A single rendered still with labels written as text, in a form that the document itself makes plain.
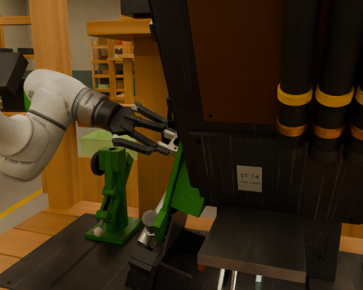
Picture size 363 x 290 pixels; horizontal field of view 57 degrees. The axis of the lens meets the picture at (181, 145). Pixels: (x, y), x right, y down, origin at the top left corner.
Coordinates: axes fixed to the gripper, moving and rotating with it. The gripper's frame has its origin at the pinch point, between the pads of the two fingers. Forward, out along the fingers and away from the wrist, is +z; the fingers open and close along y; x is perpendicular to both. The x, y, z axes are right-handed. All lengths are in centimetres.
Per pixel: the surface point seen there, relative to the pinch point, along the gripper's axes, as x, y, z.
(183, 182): -6.9, -10.3, 6.9
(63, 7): 12, 36, -60
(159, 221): -2.6, -19.0, 5.6
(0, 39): 350, 207, -394
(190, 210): -3.4, -14.2, 10.6
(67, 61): 24, 24, -53
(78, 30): 759, 582, -596
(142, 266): 8.1, -27.8, 5.5
